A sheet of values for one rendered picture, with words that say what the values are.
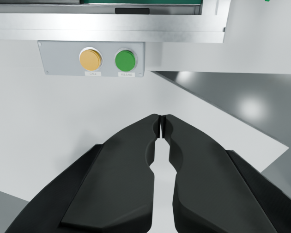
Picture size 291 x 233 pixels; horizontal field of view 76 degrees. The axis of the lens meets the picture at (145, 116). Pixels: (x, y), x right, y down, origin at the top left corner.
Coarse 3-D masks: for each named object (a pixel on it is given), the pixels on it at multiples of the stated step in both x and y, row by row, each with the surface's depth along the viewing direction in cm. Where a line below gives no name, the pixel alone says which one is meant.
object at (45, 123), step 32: (0, 96) 54; (32, 96) 53; (64, 96) 53; (96, 96) 52; (128, 96) 52; (160, 96) 51; (192, 96) 50; (0, 128) 59; (32, 128) 58; (64, 128) 58; (96, 128) 57; (160, 128) 56; (224, 128) 55; (256, 128) 56; (0, 160) 66; (32, 160) 65; (64, 160) 64; (160, 160) 62; (256, 160) 59; (32, 192) 73; (160, 192) 69; (160, 224) 77
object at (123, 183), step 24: (144, 120) 11; (120, 144) 9; (144, 144) 9; (96, 168) 7; (120, 168) 7; (144, 168) 7; (96, 192) 6; (120, 192) 6; (144, 192) 6; (72, 216) 6; (96, 216) 6; (120, 216) 6; (144, 216) 6
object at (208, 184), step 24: (168, 120) 11; (192, 144) 9; (216, 144) 9; (192, 168) 7; (216, 168) 7; (192, 192) 6; (216, 192) 6; (240, 192) 6; (192, 216) 6; (216, 216) 6; (240, 216) 6; (264, 216) 6
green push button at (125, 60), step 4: (120, 52) 35; (124, 52) 35; (128, 52) 35; (116, 56) 36; (120, 56) 36; (124, 56) 36; (128, 56) 36; (132, 56) 36; (116, 60) 36; (120, 60) 36; (124, 60) 36; (128, 60) 36; (132, 60) 36; (116, 64) 36; (120, 64) 36; (124, 64) 36; (128, 64) 36; (132, 64) 36; (120, 68) 37; (124, 68) 37; (128, 68) 37; (132, 68) 37
